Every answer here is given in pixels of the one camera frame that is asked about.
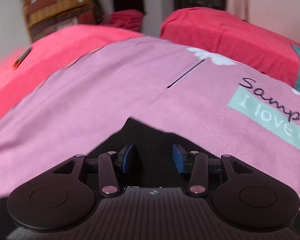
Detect coral red blanket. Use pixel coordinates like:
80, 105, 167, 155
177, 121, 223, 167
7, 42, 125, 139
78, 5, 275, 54
0, 25, 142, 119

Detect wooden shelf unit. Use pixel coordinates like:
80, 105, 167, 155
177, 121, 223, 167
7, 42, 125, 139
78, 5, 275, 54
23, 0, 94, 43

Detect black pants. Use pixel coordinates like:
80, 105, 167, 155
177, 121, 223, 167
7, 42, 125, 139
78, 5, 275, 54
87, 118, 218, 189

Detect red folded cloth pile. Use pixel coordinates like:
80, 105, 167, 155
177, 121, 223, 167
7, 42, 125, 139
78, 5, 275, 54
102, 9, 144, 32

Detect red bed cover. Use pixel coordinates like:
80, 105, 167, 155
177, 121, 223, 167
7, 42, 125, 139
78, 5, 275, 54
160, 7, 300, 87

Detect pink printed bed sheet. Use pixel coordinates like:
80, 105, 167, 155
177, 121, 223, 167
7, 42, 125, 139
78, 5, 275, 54
0, 36, 300, 197

